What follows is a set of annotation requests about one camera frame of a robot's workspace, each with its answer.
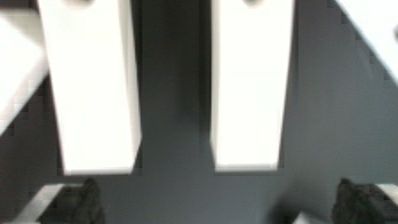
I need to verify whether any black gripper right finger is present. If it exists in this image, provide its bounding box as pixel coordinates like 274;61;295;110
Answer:
333;178;398;224

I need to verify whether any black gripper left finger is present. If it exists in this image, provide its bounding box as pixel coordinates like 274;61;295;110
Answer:
61;178;105;224

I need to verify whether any white right fence bar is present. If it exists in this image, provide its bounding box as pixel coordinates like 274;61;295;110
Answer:
334;0;398;84

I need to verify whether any white chair seat part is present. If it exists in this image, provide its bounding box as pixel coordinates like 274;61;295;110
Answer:
0;9;48;135

